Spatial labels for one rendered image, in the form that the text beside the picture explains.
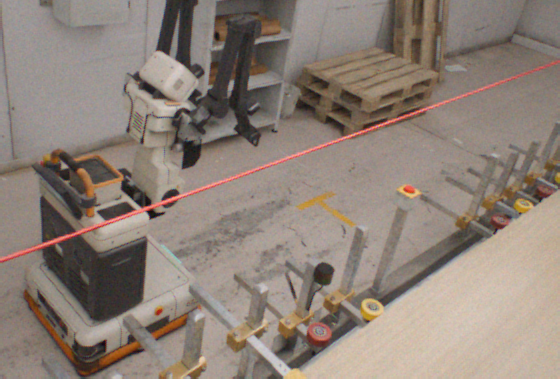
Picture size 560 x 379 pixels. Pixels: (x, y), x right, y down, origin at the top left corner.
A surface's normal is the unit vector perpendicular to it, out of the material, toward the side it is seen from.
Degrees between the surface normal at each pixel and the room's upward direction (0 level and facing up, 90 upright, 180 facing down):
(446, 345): 0
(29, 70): 90
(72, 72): 90
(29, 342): 0
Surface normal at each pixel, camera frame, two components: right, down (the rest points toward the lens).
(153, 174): -0.68, 0.14
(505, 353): 0.16, -0.85
